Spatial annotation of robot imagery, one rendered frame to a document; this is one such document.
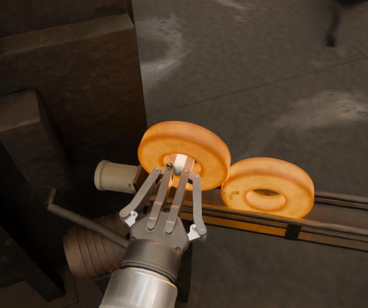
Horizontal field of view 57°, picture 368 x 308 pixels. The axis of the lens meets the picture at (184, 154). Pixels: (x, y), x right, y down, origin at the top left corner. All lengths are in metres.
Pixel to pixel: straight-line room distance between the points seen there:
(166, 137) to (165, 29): 1.87
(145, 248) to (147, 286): 0.05
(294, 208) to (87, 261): 0.44
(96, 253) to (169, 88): 1.26
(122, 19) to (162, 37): 1.58
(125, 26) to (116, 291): 0.46
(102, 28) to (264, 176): 0.40
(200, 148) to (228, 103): 1.30
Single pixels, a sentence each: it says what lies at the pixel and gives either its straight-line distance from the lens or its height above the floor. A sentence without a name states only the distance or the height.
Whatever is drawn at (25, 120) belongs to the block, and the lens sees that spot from 0.64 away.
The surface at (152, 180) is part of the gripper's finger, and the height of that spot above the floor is 0.79.
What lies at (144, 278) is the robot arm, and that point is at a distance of 0.42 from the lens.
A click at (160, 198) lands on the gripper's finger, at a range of 0.50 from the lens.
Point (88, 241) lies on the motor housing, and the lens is 0.78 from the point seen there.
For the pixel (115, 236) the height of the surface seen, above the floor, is 0.56.
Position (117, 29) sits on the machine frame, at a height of 0.87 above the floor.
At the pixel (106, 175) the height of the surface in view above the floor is 0.69.
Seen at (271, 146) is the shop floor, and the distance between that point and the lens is 1.64.
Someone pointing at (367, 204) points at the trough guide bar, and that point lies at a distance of 0.67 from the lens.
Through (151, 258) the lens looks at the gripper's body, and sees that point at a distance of 0.44.
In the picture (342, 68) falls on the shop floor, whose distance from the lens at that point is 2.21.
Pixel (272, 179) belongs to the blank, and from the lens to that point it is 0.54.
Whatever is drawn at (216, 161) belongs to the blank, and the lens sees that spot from 0.52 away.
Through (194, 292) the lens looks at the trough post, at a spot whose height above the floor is 0.01.
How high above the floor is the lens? 1.22
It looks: 51 degrees down
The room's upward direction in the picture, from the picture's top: straight up
